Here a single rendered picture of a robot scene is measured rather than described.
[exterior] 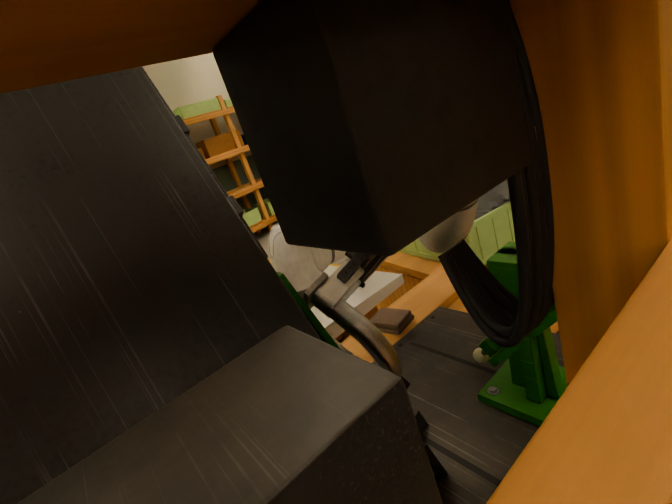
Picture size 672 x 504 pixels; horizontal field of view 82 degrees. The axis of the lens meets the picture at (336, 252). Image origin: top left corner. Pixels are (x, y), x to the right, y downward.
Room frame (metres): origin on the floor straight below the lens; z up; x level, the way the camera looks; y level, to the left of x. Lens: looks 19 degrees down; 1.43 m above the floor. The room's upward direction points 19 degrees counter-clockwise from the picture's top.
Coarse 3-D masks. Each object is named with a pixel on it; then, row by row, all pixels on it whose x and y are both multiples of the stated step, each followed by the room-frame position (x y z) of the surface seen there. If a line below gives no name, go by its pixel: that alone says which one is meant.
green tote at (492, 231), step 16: (496, 208) 1.28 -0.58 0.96; (480, 224) 1.24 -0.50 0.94; (496, 224) 1.27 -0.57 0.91; (512, 224) 1.30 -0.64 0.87; (416, 240) 1.48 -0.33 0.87; (480, 240) 1.23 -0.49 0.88; (496, 240) 1.26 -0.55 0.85; (512, 240) 1.29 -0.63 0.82; (432, 256) 1.41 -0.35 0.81; (480, 256) 1.23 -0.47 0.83
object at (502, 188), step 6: (498, 186) 1.40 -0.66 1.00; (504, 186) 1.37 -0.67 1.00; (492, 192) 1.42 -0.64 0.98; (498, 192) 1.39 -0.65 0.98; (504, 192) 1.37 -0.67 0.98; (480, 198) 1.46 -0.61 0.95; (486, 198) 1.44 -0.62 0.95; (492, 198) 1.41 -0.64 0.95; (480, 204) 1.46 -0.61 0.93; (480, 210) 1.43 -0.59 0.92; (486, 210) 1.42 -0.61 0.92; (480, 216) 1.39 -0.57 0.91
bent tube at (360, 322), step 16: (320, 304) 0.46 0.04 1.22; (336, 304) 0.46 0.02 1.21; (336, 320) 0.45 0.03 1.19; (352, 320) 0.44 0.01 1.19; (368, 320) 0.44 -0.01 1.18; (368, 336) 0.43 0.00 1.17; (384, 336) 0.44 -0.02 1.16; (368, 352) 0.43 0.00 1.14; (384, 352) 0.42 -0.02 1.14; (384, 368) 0.43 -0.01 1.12; (400, 368) 0.44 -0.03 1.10
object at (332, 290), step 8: (344, 264) 0.49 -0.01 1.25; (336, 272) 0.48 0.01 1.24; (360, 272) 0.48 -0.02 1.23; (328, 280) 0.47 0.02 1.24; (336, 280) 0.47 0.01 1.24; (352, 280) 0.47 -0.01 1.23; (320, 288) 0.46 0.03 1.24; (328, 288) 0.46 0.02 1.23; (336, 288) 0.46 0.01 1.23; (344, 288) 0.46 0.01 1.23; (320, 296) 0.46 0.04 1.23; (328, 296) 0.46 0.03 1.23; (336, 296) 0.46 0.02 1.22; (328, 304) 0.45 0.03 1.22
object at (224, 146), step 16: (176, 112) 5.98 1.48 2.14; (192, 112) 5.95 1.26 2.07; (208, 112) 6.05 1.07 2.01; (224, 112) 6.14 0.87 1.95; (208, 144) 6.02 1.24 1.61; (224, 144) 6.15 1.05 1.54; (240, 144) 6.23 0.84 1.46; (208, 160) 5.80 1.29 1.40; (240, 192) 5.98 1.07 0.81; (256, 192) 6.19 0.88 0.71; (256, 208) 6.18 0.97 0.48; (272, 208) 6.36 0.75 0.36; (256, 224) 6.07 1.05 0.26
